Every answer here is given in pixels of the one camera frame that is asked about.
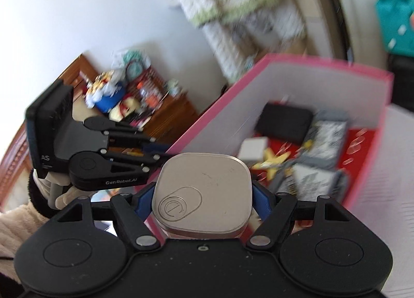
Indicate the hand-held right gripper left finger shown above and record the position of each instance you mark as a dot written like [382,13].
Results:
[145,201]

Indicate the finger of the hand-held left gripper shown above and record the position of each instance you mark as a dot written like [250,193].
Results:
[129,135]
[129,168]

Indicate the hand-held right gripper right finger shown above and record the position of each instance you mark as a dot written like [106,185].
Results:
[260,200]

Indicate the yellow star hair clip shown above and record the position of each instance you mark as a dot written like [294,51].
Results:
[270,162]

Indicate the white charger block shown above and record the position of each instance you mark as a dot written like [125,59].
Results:
[254,151]

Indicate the rose gold square case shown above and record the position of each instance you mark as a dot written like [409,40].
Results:
[200,194]

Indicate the grey labelled device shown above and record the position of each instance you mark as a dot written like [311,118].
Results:
[328,139]
[315,183]

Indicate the pink cardboard box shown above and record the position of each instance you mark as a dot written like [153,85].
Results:
[207,117]

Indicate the black hard drive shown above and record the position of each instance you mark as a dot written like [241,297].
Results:
[284,122]

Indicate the person's left forearm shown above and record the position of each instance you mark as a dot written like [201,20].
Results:
[16,227]

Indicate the person's left hand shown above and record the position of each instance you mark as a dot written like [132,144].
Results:
[63,199]

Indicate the pile of toys and trinkets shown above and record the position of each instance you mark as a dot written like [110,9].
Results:
[113,97]

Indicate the dark wooden cabinet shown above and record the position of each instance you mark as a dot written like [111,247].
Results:
[168,114]

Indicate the red printed liner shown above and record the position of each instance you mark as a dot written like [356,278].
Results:
[355,149]

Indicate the white fleece robe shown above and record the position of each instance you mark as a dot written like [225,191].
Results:
[233,0]

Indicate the black suitcase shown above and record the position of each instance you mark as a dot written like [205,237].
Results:
[402,78]

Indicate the black clothes rack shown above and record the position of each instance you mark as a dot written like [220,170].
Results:
[336,10]

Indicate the teal felt handbag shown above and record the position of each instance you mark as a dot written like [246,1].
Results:
[396,20]

